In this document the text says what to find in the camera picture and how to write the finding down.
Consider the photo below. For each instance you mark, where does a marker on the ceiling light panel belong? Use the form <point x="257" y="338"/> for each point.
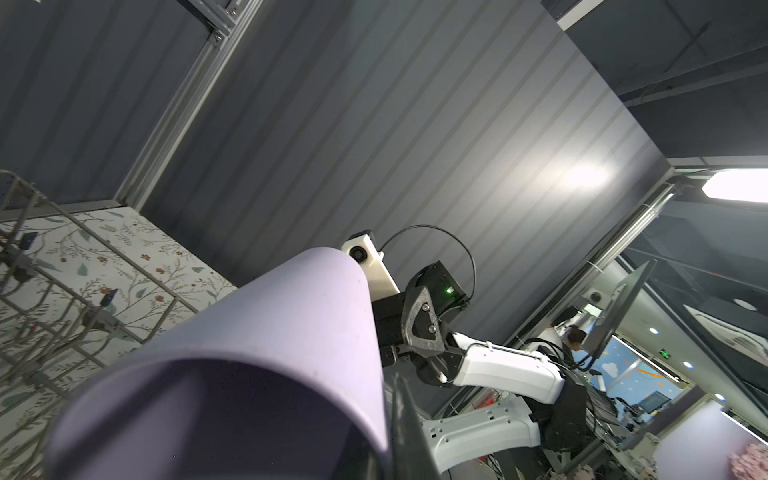
<point x="745" y="185"/>

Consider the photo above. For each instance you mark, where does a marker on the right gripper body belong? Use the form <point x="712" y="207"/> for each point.
<point x="449" y="300"/>

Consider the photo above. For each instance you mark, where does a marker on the floral table mat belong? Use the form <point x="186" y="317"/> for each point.
<point x="120" y="270"/>

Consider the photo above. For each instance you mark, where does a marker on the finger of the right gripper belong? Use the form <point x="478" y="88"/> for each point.
<point x="420" y="328"/>

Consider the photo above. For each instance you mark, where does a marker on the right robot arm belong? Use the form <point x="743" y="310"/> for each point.
<point x="545" y="402"/>

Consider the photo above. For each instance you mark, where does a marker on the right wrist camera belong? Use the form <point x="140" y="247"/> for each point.
<point x="362" y="248"/>

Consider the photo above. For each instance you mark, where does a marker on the purple plastic cup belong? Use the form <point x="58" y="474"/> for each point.
<point x="281" y="379"/>

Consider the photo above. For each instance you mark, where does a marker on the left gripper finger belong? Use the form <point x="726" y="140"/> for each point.
<point x="411" y="457"/>

